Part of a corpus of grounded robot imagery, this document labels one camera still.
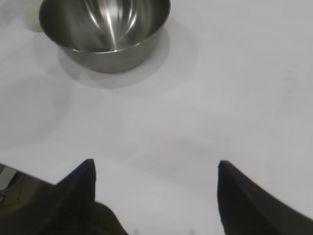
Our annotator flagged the stainless steel bowl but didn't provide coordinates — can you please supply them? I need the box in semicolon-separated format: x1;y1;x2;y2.
38;0;171;73

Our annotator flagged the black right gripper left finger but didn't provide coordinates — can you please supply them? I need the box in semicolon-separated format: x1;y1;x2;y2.
34;159;129;235

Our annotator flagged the white tablecloth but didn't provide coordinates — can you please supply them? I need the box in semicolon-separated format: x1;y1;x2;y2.
0;0;313;235

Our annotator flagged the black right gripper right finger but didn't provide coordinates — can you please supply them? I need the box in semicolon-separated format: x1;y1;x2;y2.
217;160;313;235

